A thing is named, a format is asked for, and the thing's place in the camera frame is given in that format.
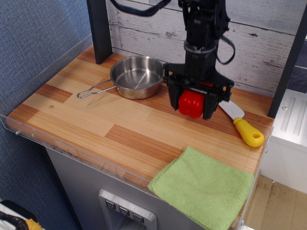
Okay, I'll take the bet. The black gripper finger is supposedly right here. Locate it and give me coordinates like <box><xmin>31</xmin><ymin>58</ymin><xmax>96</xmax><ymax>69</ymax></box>
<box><xmin>167</xmin><ymin>80</ymin><xmax>184</xmax><ymax>110</ymax></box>
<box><xmin>203</xmin><ymin>92</ymin><xmax>222</xmax><ymax>120</ymax></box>

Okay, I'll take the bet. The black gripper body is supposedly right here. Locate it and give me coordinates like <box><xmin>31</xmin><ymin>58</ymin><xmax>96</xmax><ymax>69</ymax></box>
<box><xmin>163</xmin><ymin>49</ymin><xmax>234</xmax><ymax>101</ymax></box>

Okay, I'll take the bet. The red toy capsicum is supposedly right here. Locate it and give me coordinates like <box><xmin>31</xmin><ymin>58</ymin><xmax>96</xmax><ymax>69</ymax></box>
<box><xmin>178</xmin><ymin>89</ymin><xmax>206</xmax><ymax>118</ymax></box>

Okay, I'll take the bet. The steel pan with wire handle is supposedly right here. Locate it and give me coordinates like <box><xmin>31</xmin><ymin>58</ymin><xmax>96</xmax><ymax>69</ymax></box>
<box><xmin>77</xmin><ymin>56</ymin><xmax>164</xmax><ymax>100</ymax></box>

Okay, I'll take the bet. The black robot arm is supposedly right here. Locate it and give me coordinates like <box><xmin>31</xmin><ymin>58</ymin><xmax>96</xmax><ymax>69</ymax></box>
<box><xmin>163</xmin><ymin>0</ymin><xmax>234</xmax><ymax>120</ymax></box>

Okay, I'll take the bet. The white ridged side counter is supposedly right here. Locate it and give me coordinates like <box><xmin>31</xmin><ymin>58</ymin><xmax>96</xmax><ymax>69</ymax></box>
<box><xmin>260</xmin><ymin>89</ymin><xmax>307</xmax><ymax>193</ymax></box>

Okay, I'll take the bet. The green woven cloth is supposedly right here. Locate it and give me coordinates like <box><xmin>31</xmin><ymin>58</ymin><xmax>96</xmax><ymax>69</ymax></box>
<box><xmin>148</xmin><ymin>147</ymin><xmax>254</xmax><ymax>230</ymax></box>

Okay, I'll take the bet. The grey toy cabinet front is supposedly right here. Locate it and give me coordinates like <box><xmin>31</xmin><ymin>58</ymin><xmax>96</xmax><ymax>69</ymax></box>
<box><xmin>47</xmin><ymin>148</ymin><xmax>201</xmax><ymax>230</ymax></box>

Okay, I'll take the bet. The silver button dispenser panel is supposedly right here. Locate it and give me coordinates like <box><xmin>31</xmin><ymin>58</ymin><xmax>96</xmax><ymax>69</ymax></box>
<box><xmin>98</xmin><ymin>189</ymin><xmax>158</xmax><ymax>230</ymax></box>

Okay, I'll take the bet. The clear acrylic edge guard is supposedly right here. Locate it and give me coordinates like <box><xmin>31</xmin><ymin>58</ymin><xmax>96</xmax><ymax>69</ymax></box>
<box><xmin>0</xmin><ymin>33</ymin><xmax>274</xmax><ymax>230</ymax></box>

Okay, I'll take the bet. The black yellow object at corner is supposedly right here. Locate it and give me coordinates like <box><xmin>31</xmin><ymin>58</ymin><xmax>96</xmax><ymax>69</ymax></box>
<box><xmin>0</xmin><ymin>200</ymin><xmax>43</xmax><ymax>230</ymax></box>

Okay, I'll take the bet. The toy knife yellow handle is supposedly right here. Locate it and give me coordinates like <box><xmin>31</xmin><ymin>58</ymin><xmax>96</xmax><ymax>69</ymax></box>
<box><xmin>219</xmin><ymin>101</ymin><xmax>264</xmax><ymax>148</ymax></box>

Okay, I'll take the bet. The right dark frame post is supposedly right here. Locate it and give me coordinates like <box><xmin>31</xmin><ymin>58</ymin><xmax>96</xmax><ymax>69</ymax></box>
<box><xmin>267</xmin><ymin>6</ymin><xmax>307</xmax><ymax>118</ymax></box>

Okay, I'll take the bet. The dark frame post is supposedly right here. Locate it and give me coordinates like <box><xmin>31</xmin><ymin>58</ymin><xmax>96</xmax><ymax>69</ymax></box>
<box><xmin>267</xmin><ymin>6</ymin><xmax>307</xmax><ymax>118</ymax></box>
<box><xmin>87</xmin><ymin>0</ymin><xmax>113</xmax><ymax>64</ymax></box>

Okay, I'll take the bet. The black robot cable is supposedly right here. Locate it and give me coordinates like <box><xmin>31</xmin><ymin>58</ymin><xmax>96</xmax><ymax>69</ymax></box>
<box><xmin>109</xmin><ymin>0</ymin><xmax>236</xmax><ymax>65</ymax></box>

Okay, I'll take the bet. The left dark frame post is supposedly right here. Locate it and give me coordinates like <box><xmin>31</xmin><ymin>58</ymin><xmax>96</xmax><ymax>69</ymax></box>
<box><xmin>87</xmin><ymin>0</ymin><xmax>113</xmax><ymax>64</ymax></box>

